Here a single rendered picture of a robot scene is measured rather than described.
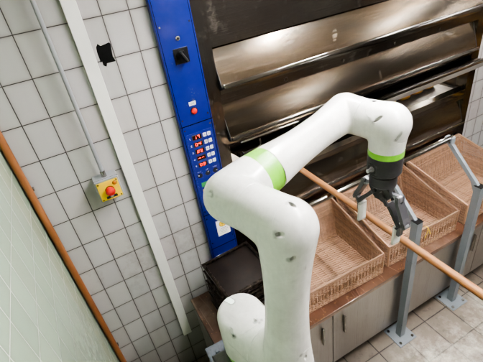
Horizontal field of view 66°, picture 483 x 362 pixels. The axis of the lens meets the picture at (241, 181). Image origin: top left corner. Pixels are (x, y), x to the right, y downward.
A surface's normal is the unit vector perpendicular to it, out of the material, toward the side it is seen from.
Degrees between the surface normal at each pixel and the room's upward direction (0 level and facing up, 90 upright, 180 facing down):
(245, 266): 0
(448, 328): 0
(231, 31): 90
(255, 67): 70
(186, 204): 90
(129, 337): 90
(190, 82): 90
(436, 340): 0
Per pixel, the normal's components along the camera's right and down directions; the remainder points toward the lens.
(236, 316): -0.25, -0.73
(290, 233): 0.03, -0.01
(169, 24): 0.47, 0.43
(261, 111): 0.39, 0.12
